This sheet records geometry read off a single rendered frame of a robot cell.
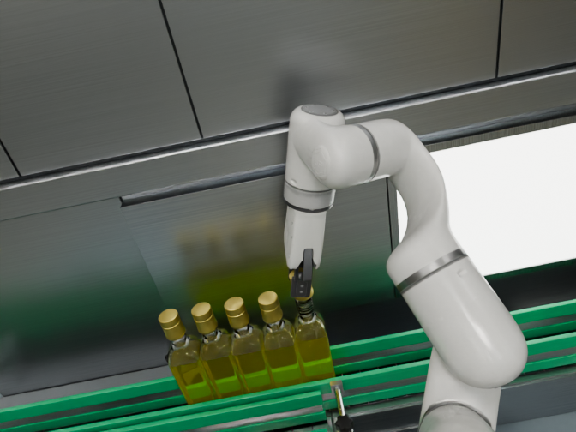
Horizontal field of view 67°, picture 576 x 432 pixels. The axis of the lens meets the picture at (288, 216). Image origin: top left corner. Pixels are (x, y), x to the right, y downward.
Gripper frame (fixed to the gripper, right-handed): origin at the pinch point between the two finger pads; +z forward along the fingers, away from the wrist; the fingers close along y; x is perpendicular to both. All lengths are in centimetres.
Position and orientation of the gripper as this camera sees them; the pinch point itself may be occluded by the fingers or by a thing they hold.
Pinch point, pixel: (299, 278)
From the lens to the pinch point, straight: 73.4
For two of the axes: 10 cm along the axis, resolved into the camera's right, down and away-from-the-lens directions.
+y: 0.8, 5.2, -8.5
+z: -0.8, 8.5, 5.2
